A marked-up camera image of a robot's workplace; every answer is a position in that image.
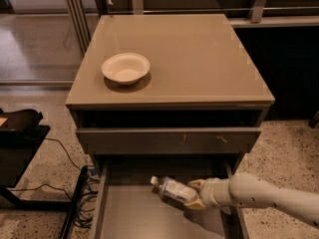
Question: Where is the closed top grey drawer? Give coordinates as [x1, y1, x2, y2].
[76, 127, 261, 154]

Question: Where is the black cable on floor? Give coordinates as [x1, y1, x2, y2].
[44, 136, 83, 171]

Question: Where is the black power strip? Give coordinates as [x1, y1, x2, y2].
[59, 165, 88, 239]

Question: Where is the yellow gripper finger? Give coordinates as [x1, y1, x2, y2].
[187, 179, 204, 190]
[184, 198, 206, 210]

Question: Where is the grey drawer cabinet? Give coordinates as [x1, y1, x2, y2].
[66, 14, 274, 168]

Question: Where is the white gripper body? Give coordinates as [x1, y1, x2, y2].
[199, 178, 231, 208]

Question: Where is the metal railing frame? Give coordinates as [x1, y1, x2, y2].
[66, 0, 319, 51]

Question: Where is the black side table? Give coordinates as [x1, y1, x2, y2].
[0, 110, 71, 212]

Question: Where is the blue label plastic bottle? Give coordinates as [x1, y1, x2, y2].
[151, 176, 198, 204]

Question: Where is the white paper bowl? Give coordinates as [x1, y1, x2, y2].
[102, 53, 151, 85]

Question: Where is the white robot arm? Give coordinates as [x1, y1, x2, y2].
[185, 172, 319, 228]

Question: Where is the open middle grey drawer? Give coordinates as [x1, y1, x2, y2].
[90, 157, 249, 239]

